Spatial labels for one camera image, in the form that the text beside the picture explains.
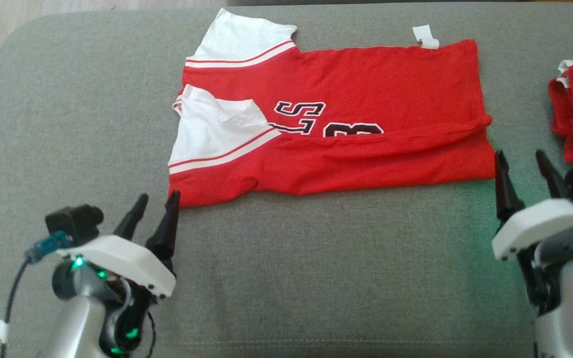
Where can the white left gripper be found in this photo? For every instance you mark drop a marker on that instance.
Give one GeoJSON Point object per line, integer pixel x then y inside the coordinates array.
{"type": "Point", "coordinates": [117, 261]}

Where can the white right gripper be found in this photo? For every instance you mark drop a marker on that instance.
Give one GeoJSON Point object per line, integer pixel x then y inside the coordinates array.
{"type": "Point", "coordinates": [540, 223]}

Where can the red white sports jersey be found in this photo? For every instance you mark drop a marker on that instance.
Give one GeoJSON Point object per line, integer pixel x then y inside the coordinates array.
{"type": "Point", "coordinates": [366, 84]}

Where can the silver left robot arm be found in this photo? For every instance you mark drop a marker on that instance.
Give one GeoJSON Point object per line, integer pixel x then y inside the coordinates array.
{"type": "Point", "coordinates": [72, 328]}

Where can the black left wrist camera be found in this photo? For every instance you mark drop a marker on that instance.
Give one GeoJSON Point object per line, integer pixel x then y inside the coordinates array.
{"type": "Point", "coordinates": [80, 221]}

